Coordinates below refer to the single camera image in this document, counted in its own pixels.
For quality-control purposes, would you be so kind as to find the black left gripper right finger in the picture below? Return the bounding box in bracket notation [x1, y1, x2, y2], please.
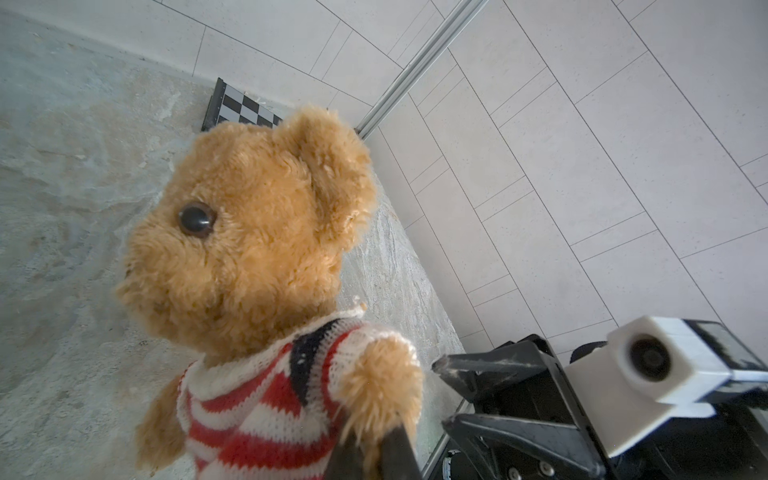
[379, 425, 422, 480]

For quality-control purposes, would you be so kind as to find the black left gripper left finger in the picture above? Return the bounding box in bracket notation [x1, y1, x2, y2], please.
[324, 433, 364, 480]

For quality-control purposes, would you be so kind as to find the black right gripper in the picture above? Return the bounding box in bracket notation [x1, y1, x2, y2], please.
[431, 338, 767, 479]

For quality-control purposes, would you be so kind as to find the red white striped knit sweater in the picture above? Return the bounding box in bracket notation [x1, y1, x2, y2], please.
[176, 306, 423, 479]

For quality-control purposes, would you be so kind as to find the brown teddy bear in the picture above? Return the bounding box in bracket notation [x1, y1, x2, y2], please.
[117, 105, 406, 479]

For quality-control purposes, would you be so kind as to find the folded black chess board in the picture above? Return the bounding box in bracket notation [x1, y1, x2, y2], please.
[201, 78, 283, 132]

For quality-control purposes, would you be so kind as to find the aluminium corner profile right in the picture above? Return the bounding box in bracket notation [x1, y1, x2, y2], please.
[355, 0, 488, 140]

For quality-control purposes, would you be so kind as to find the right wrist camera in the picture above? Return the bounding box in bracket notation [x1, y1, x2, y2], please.
[564, 316, 767, 458]

